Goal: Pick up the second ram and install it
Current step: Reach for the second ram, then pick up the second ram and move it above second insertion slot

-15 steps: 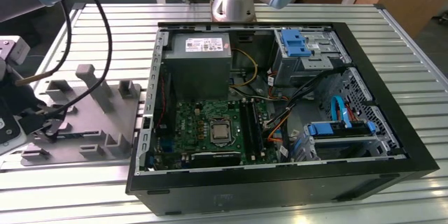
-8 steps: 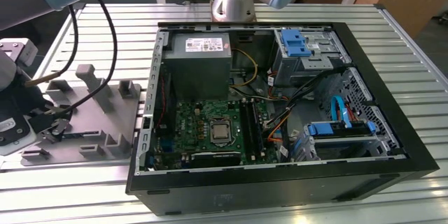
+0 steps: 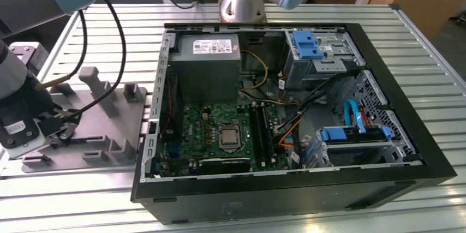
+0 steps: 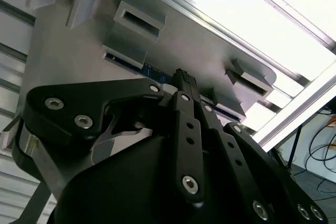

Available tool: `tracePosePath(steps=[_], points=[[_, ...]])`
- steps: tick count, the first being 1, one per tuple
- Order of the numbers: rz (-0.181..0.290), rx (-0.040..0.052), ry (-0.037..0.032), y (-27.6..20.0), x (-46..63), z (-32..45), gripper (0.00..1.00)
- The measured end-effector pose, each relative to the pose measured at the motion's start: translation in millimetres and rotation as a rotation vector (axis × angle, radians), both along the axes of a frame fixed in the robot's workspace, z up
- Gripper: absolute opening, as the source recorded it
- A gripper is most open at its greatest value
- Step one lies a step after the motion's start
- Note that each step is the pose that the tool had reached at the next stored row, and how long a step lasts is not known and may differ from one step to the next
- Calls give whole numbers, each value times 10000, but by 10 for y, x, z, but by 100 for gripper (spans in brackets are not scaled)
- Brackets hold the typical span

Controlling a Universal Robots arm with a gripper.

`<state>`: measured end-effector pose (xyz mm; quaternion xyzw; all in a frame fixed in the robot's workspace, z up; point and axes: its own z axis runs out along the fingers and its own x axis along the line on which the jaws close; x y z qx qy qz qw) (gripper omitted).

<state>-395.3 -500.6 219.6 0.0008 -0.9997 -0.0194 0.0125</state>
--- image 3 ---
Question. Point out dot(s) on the black RAM slot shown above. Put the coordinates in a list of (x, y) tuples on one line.
[(257, 134), (261, 134), (267, 134)]

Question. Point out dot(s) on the grey printed block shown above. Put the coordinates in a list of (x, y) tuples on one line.
[(37, 53)]

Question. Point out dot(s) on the grey parts rack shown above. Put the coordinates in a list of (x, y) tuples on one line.
[(120, 124)]

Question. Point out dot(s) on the black case fan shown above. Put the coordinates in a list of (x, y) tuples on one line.
[(174, 107)]

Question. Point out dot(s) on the blue video port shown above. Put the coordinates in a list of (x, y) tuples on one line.
[(173, 151)]

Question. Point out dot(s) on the grey power supply unit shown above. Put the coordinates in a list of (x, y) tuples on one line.
[(202, 80)]

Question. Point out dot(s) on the green motherboard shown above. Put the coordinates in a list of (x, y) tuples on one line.
[(202, 151)]

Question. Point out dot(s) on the silver CPU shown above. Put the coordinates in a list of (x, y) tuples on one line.
[(228, 137)]

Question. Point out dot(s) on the black graphics card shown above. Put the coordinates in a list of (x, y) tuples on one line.
[(223, 165)]

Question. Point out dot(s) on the white board connector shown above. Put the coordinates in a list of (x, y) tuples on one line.
[(277, 128)]

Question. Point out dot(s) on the black PC case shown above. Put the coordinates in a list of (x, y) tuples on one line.
[(255, 197)]

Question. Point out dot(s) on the blue plastic drive latch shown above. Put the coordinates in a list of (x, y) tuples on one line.
[(307, 44)]

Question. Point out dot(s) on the blue plastic rails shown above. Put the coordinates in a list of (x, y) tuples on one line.
[(312, 154)]

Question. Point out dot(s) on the grey metal drive cage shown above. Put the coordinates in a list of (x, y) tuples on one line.
[(327, 66)]

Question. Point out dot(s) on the blue disk carrier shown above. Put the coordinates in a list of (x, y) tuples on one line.
[(332, 134)]

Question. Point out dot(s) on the grey metal disk bay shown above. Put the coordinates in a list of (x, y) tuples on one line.
[(360, 143)]

